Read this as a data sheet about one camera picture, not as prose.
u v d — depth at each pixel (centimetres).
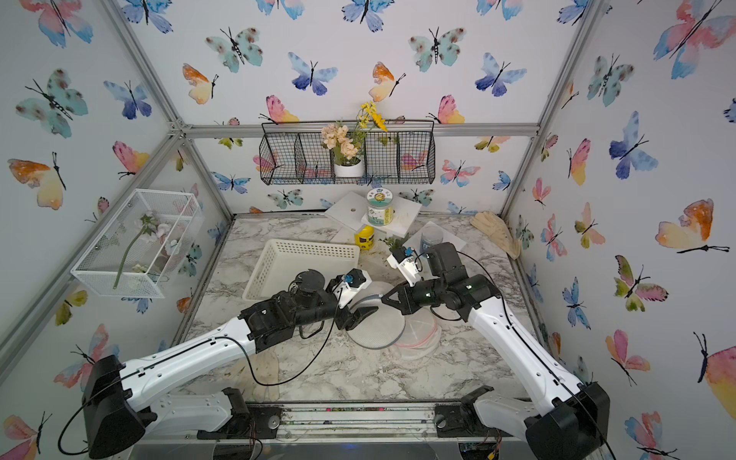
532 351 43
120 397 39
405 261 65
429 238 84
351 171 91
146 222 74
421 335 83
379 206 82
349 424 75
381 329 76
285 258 107
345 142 81
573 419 37
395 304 68
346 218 99
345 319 61
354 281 58
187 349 46
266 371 83
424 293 62
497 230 115
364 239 104
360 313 62
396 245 98
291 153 98
